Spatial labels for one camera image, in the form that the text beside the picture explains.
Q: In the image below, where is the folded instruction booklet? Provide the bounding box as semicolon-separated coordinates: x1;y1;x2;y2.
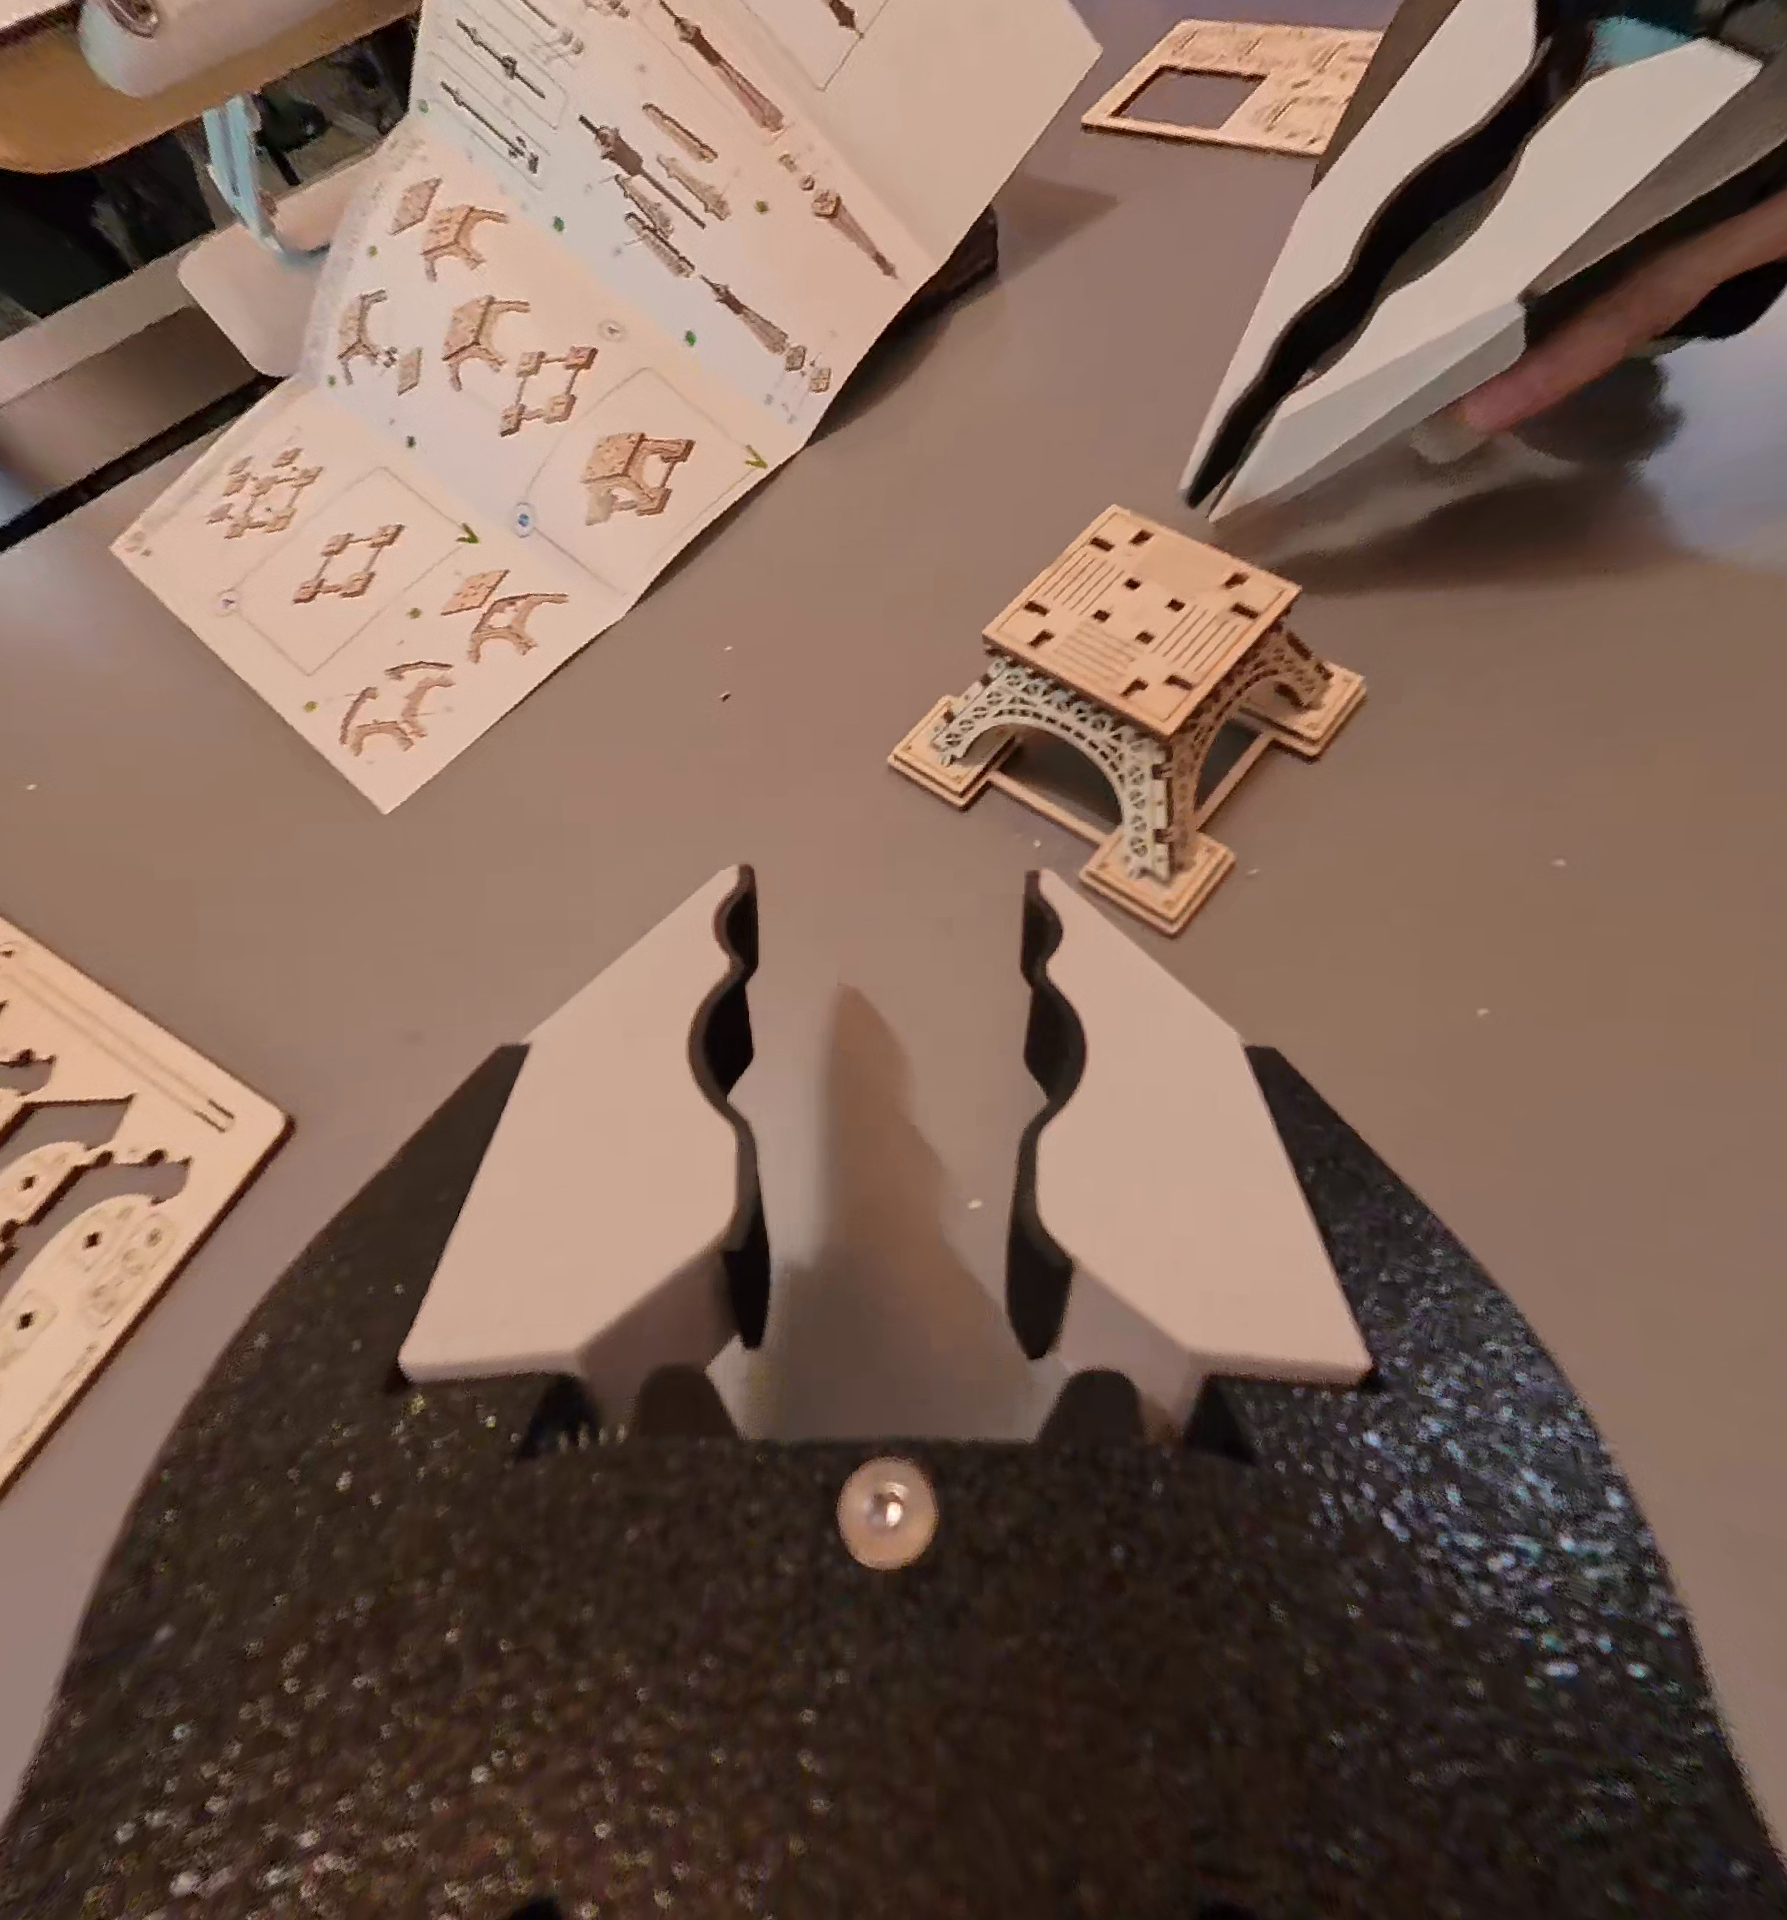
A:
109;0;1105;816

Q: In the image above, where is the wooden tower base model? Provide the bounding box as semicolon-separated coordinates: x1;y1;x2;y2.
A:
889;503;1367;940

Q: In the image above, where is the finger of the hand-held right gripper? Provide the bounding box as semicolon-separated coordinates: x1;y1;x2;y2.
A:
1211;31;1787;521
1181;0;1548;507

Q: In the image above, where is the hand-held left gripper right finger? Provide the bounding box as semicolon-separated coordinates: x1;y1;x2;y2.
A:
1005;870;1377;1390

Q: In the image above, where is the wooden puzzle sheet with arches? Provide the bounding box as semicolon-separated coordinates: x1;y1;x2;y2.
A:
0;793;291;1518

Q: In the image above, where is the wooden puzzle sheet frame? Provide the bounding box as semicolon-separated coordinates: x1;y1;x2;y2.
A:
1079;18;1387;159

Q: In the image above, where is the person's right hand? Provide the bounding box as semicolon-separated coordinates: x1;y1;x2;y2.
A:
1444;149;1787;439

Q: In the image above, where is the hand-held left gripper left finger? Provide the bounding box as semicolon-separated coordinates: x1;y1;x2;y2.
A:
397;864;771;1390

